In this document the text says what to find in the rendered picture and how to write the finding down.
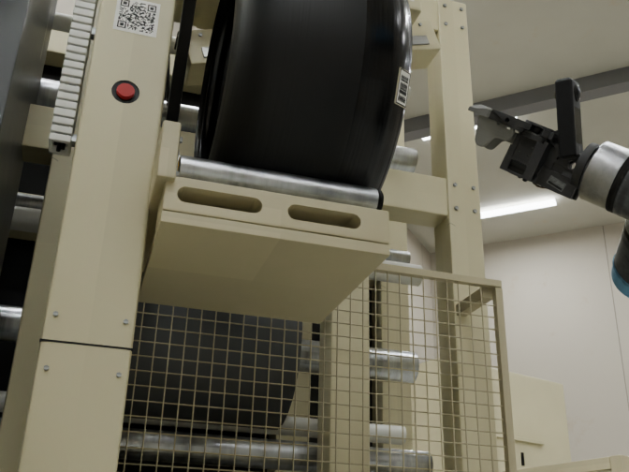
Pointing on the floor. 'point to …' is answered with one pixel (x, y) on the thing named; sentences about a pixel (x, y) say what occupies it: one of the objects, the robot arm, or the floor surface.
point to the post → (99, 256)
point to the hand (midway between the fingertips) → (478, 107)
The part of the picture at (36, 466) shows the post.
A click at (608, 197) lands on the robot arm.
